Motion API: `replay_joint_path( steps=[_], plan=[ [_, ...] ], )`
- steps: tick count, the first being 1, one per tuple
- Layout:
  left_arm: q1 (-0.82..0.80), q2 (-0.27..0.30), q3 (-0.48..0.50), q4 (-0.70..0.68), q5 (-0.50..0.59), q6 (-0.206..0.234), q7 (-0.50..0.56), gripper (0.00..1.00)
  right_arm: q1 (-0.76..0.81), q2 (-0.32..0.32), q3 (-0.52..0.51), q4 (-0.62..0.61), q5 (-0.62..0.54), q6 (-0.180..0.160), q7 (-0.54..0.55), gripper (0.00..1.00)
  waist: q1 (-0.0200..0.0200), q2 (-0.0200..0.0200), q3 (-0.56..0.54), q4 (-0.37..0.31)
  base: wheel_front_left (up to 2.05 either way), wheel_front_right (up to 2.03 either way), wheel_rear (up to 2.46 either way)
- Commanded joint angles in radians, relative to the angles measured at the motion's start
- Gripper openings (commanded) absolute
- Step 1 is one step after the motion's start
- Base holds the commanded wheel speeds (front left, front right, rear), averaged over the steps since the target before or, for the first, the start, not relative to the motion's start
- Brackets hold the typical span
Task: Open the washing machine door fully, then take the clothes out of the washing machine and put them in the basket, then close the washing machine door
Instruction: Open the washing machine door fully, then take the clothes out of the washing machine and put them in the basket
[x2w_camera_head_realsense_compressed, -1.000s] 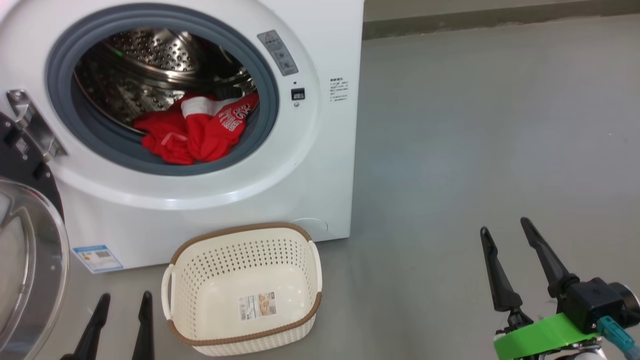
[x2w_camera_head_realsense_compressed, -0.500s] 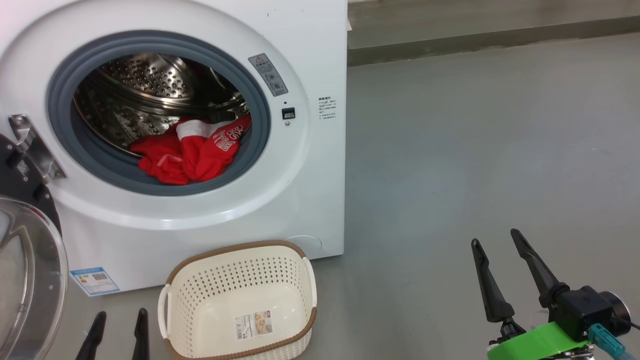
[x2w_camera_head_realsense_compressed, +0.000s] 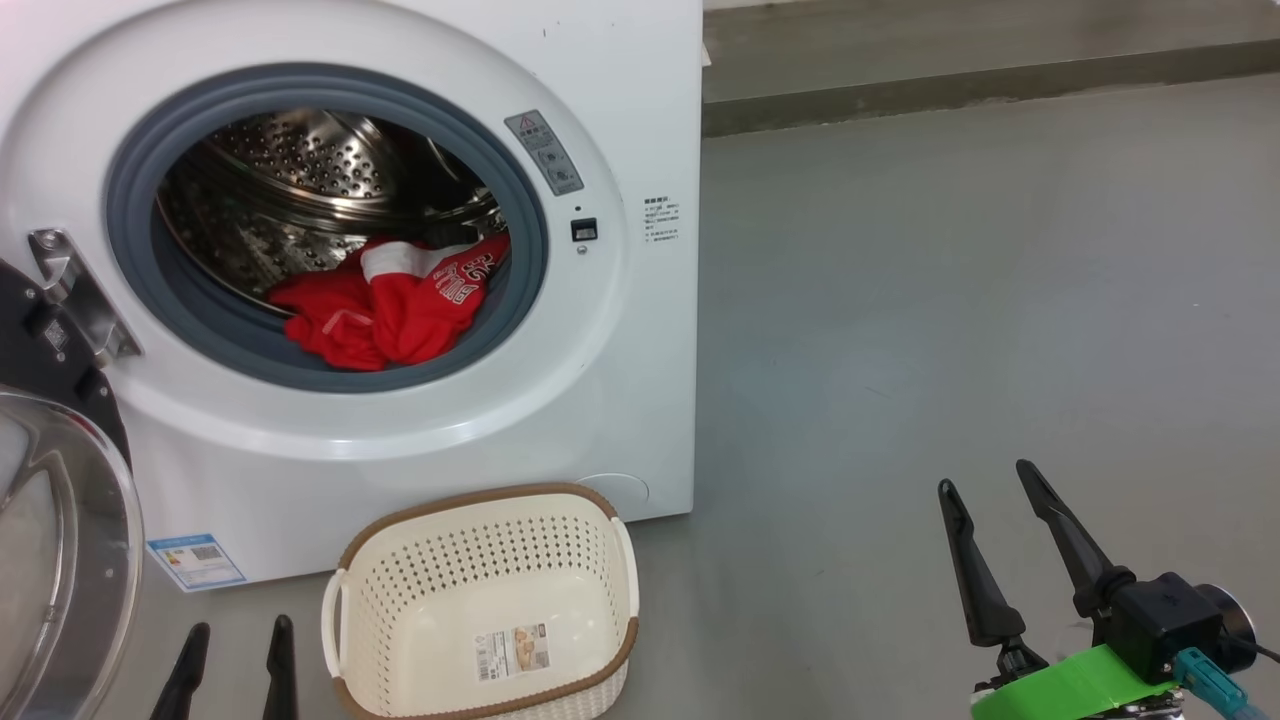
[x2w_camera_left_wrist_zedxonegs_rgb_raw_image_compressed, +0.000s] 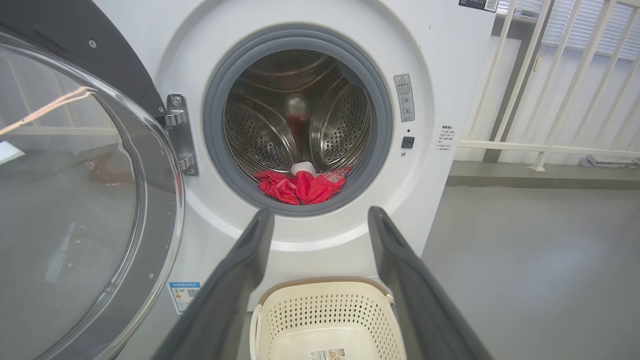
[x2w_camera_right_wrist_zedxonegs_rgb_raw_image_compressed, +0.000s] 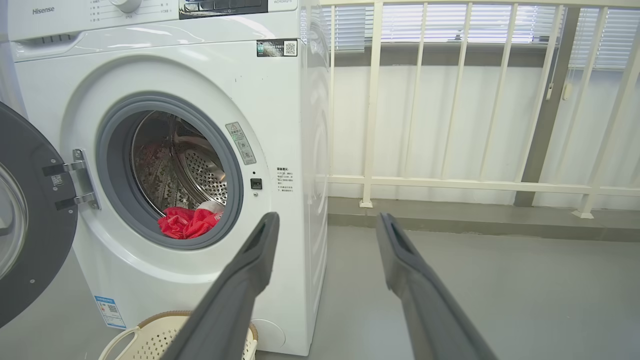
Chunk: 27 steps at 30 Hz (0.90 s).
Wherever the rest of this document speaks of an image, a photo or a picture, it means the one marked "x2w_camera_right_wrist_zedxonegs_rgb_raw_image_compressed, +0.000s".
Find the cream metal railing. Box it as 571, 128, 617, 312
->
320, 0, 640, 219

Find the grey structural post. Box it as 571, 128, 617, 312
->
514, 6, 582, 207

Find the white control dial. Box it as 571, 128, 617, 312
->
109, 0, 142, 14

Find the blue energy label sticker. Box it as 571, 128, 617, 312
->
94, 296, 127, 329

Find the black round washer door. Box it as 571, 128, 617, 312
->
0, 102, 79, 328

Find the white window blind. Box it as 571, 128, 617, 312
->
569, 7, 640, 71
322, 5, 367, 52
367, 4, 563, 45

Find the grey warning sticker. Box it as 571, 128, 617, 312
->
225, 122, 257, 166

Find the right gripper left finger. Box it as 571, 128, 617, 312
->
161, 212, 281, 360

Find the dark QR code sticker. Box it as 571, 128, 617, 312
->
256, 39, 298, 57

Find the black washing machine control panel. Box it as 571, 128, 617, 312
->
179, 0, 270, 20

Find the grey rubber door gasket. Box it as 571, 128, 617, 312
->
96, 96, 244, 250

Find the perforated steel washer drum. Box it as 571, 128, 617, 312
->
131, 111, 228, 216

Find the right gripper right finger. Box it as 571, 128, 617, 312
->
376, 213, 498, 360

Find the cream perforated laundry basket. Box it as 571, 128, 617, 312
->
98, 311, 259, 360

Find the round white filter cover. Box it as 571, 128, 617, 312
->
250, 318, 287, 351

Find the red and white garment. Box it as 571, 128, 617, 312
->
157, 201, 224, 240

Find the white front-load washing machine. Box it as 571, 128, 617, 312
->
0, 0, 331, 357

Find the metal door hinge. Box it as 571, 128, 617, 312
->
42, 149, 101, 211

